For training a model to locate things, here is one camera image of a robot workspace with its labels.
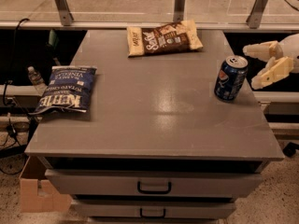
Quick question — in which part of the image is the grey drawer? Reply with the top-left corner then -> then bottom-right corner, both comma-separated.
46,169 -> 263,198
72,201 -> 235,219

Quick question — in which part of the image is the right metal bracket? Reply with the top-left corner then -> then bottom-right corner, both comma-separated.
246,0 -> 268,29

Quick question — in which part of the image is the blue kettle chips bag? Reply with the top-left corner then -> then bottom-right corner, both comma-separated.
33,66 -> 97,115

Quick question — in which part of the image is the blue pepsi can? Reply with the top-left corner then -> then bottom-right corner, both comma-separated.
214,55 -> 248,102

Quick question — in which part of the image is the brown and cream snack bag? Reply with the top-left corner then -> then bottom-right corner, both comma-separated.
127,20 -> 203,57

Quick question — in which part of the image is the cardboard box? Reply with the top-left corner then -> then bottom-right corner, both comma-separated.
20,157 -> 71,213

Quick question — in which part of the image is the middle metal bracket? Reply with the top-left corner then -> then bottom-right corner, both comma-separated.
173,0 -> 185,22

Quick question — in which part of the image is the grey drawer cabinet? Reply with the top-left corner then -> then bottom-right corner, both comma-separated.
27,30 -> 283,224

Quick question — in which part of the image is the lower grey drawer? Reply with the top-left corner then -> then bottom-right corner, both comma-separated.
72,201 -> 235,219

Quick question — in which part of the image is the clear plastic bottle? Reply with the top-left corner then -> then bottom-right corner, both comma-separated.
27,66 -> 47,96

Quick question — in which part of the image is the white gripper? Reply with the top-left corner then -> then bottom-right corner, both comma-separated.
243,34 -> 299,90

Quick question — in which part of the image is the metal bracket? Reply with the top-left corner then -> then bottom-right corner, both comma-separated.
54,0 -> 74,26
173,0 -> 185,22
246,0 -> 268,29

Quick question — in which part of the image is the upper grey drawer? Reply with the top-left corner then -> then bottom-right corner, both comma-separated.
46,169 -> 263,198

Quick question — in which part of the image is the left metal bracket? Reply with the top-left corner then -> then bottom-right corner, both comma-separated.
54,0 -> 74,26

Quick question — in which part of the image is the black cable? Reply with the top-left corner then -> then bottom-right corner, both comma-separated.
0,18 -> 31,176

